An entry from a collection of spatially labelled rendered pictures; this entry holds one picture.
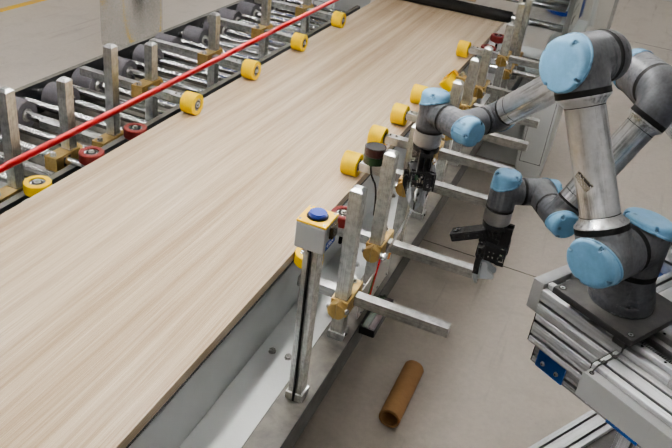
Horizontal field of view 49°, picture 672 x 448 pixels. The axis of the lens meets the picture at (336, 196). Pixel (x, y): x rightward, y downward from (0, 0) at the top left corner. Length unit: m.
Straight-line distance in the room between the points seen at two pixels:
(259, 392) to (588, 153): 1.02
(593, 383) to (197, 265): 1.00
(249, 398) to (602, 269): 0.94
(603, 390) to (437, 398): 1.30
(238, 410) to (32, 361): 0.54
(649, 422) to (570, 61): 0.76
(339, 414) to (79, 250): 1.25
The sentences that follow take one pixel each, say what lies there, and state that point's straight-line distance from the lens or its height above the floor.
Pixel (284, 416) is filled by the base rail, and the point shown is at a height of 0.70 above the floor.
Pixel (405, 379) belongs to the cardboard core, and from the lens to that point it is 2.89.
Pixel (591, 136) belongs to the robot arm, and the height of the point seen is 1.45.
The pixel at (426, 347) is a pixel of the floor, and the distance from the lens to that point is 3.18.
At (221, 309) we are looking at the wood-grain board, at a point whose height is 0.90.
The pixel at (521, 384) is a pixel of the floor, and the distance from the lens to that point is 3.15.
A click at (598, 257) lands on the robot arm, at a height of 1.23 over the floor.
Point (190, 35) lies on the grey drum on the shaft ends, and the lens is 3.86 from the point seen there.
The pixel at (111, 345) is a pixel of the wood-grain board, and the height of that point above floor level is 0.90.
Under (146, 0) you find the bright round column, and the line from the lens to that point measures 5.96.
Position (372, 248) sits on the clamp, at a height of 0.87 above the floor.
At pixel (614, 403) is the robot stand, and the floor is 0.93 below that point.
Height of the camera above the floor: 2.03
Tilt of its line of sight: 29 degrees down
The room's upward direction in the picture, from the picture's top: 7 degrees clockwise
